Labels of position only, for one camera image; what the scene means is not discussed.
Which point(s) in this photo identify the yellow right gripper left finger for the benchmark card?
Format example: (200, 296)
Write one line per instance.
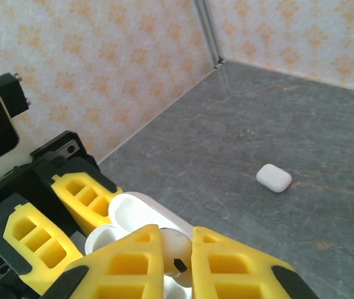
(151, 249)

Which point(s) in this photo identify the aluminium frame post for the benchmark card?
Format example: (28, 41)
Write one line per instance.
(209, 31)

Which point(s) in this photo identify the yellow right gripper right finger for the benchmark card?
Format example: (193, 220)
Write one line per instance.
(201, 264)

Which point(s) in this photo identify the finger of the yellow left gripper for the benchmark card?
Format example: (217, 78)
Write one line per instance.
(71, 183)
(15, 236)

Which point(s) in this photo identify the white earbud charging case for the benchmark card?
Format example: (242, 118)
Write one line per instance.
(273, 178)
(133, 211)

